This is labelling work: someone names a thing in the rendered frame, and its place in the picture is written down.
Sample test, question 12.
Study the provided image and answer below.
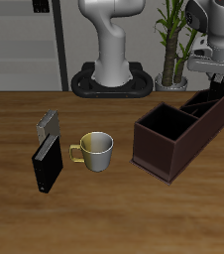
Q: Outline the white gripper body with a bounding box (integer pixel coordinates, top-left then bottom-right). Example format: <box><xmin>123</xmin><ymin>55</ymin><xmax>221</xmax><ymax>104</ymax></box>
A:
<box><xmin>186</xmin><ymin>55</ymin><xmax>224</xmax><ymax>78</ymax></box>

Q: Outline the grey shelf unit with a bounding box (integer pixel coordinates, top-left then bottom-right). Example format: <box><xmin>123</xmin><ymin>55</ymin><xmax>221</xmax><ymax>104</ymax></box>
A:
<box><xmin>0</xmin><ymin>0</ymin><xmax>69</xmax><ymax>92</ymax></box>

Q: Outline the dark brown desk caddy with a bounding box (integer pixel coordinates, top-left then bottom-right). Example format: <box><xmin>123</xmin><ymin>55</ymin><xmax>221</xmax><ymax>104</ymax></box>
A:
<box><xmin>129</xmin><ymin>81</ymin><xmax>224</xmax><ymax>186</ymax></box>

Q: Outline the black box on shelf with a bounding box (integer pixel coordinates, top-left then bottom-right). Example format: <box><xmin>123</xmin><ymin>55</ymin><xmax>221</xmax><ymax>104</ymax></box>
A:
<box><xmin>32</xmin><ymin>0</ymin><xmax>51</xmax><ymax>14</ymax></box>

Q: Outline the green pot plant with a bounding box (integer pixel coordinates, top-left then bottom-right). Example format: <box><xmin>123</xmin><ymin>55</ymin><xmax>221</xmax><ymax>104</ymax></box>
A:
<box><xmin>154</xmin><ymin>0</ymin><xmax>205</xmax><ymax>93</ymax></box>

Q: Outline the grey book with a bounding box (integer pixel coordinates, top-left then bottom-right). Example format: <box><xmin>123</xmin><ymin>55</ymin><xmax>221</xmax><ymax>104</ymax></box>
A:
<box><xmin>36</xmin><ymin>108</ymin><xmax>61</xmax><ymax>146</ymax></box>

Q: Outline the black book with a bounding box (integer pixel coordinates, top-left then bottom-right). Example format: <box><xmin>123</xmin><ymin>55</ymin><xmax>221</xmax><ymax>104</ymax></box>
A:
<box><xmin>31</xmin><ymin>133</ymin><xmax>64</xmax><ymax>194</ymax></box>

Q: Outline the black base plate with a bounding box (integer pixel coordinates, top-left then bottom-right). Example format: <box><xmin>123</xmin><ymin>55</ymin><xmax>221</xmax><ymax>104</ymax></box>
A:
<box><xmin>70</xmin><ymin>61</ymin><xmax>155</xmax><ymax>99</ymax></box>

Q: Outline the white and yellow mug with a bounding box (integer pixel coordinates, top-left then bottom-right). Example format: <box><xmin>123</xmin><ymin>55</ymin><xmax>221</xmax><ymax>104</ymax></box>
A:
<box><xmin>67</xmin><ymin>131</ymin><xmax>115</xmax><ymax>174</ymax></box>

